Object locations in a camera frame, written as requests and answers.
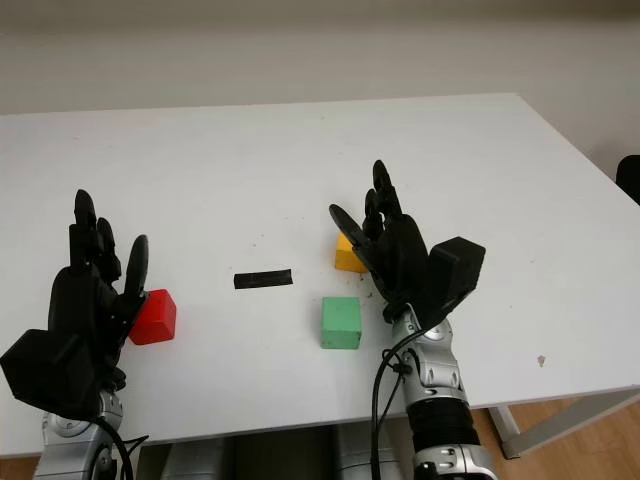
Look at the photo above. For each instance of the black tape strip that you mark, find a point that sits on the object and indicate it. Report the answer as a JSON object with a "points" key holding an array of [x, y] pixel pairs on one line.
{"points": [[262, 279]]}

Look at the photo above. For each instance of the white table leg frame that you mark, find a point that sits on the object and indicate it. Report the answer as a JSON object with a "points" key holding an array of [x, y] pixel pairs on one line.
{"points": [[510, 435]]}

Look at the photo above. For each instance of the grey right robot leg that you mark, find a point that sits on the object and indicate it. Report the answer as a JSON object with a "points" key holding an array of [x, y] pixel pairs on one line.
{"points": [[360, 457]]}

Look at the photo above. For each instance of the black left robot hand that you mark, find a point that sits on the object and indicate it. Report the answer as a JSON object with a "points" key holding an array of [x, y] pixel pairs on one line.
{"points": [[82, 305]]}

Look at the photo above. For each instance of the red cube block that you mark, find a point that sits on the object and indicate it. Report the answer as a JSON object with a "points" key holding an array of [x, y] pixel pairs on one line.
{"points": [[152, 320]]}

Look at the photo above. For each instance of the grey robot leg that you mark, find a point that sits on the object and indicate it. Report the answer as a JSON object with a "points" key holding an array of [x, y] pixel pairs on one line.
{"points": [[360, 457], [195, 460]]}

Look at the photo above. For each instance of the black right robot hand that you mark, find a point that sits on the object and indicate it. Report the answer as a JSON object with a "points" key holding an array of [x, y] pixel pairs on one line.
{"points": [[397, 255]]}

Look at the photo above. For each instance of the yellow cube block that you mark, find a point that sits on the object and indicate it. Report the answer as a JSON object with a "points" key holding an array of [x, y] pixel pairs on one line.
{"points": [[345, 257]]}

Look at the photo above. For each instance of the grey left robot leg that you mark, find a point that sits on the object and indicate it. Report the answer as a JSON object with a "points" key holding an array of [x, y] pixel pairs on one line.
{"points": [[195, 460]]}

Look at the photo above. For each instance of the black chair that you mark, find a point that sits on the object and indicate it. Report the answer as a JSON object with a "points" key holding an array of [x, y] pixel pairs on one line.
{"points": [[629, 177]]}

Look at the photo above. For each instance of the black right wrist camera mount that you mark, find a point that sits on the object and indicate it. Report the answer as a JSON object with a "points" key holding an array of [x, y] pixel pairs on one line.
{"points": [[457, 270]]}

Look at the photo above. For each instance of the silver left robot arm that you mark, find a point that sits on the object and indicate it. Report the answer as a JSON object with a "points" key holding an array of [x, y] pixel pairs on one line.
{"points": [[65, 440]]}

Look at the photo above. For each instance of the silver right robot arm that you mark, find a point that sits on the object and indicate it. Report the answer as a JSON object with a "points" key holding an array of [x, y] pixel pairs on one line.
{"points": [[440, 375]]}

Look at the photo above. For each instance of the green cube block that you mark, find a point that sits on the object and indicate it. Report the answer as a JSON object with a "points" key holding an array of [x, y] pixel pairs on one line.
{"points": [[341, 322]]}

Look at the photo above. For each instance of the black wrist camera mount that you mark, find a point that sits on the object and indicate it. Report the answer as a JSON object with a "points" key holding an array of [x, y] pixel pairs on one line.
{"points": [[457, 270], [45, 372]]}

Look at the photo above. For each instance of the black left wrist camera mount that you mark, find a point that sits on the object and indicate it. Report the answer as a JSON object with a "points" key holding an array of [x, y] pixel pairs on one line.
{"points": [[45, 372]]}

